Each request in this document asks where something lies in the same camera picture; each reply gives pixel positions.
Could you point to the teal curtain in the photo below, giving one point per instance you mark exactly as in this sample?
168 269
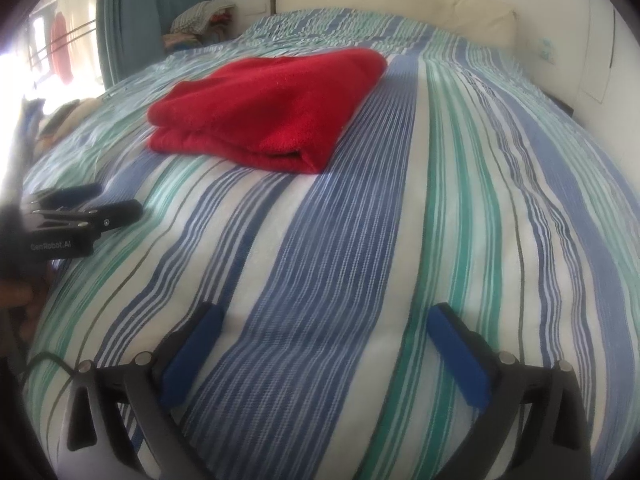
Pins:
130 34

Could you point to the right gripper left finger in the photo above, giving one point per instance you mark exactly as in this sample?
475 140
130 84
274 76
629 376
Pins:
97 445

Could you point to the striped blue green duvet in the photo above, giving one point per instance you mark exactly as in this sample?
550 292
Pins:
459 181

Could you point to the person's left hand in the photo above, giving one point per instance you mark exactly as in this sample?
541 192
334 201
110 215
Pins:
27 292

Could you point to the pile of clothes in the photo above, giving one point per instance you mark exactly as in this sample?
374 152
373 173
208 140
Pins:
205 23

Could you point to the red knit sweater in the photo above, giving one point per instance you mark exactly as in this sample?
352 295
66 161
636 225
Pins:
282 114

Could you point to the patterned cushion beside bed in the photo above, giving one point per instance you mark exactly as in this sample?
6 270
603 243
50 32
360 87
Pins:
63 122

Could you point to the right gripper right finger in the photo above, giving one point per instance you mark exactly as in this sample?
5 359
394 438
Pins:
554 443

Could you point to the white wardrobe doors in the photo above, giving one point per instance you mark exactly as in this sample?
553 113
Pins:
608 94

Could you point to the wall socket with blue stickers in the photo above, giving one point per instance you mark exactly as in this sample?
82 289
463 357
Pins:
545 50

